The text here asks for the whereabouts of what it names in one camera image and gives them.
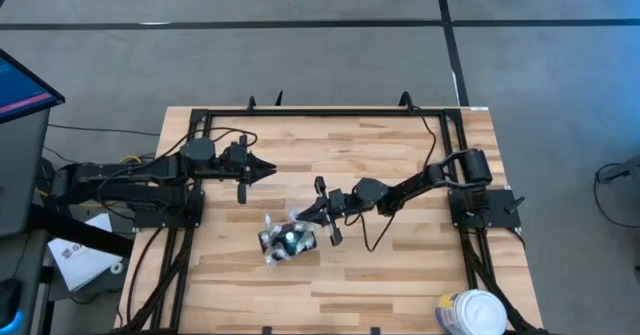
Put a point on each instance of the black metal table frame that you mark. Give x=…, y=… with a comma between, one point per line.
x=345, y=112

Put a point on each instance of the black table clamp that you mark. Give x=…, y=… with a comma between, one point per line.
x=279, y=100
x=251, y=106
x=406, y=97

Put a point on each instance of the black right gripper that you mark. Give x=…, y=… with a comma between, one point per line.
x=332, y=207

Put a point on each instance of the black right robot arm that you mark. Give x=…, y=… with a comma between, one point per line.
x=425, y=177

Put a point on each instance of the white tape roll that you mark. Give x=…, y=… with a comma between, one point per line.
x=112, y=267

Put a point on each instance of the black desk beam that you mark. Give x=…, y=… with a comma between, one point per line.
x=75, y=230

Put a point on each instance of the black table-level camera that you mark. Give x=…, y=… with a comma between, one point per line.
x=375, y=331

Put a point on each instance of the green white toothbrush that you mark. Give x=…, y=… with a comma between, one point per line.
x=277, y=250

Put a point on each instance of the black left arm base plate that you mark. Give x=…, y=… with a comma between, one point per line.
x=150, y=220

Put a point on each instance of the black device with light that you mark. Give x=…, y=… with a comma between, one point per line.
x=10, y=300

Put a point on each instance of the black frame bracket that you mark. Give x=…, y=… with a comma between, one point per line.
x=267, y=331

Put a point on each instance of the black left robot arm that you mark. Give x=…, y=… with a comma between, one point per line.
x=125, y=175

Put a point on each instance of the blue screen monitor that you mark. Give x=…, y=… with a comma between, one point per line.
x=20, y=90

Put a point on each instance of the white corner sticker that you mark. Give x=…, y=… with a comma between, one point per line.
x=479, y=108

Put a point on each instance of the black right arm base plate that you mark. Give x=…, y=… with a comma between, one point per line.
x=505, y=220

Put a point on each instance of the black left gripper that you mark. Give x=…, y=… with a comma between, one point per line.
x=234, y=162

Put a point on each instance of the white lidded tub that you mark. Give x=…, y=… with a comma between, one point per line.
x=475, y=315

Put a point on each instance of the purple white toothbrush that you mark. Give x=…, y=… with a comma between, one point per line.
x=275, y=232

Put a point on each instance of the white printed booklet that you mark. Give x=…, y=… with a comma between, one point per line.
x=80, y=262

